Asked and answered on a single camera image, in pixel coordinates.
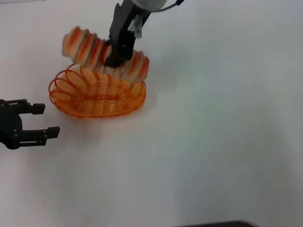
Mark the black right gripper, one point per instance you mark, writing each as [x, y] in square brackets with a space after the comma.
[123, 26]

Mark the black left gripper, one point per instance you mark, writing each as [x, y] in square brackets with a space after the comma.
[9, 127]

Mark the black robot torso edge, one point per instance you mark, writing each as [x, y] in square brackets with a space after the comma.
[217, 224]

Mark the orange striped bread loaf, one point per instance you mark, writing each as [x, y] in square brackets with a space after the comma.
[87, 48]

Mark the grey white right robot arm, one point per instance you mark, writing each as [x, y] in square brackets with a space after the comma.
[149, 3]

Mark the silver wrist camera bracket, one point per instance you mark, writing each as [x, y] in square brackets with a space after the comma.
[136, 27]

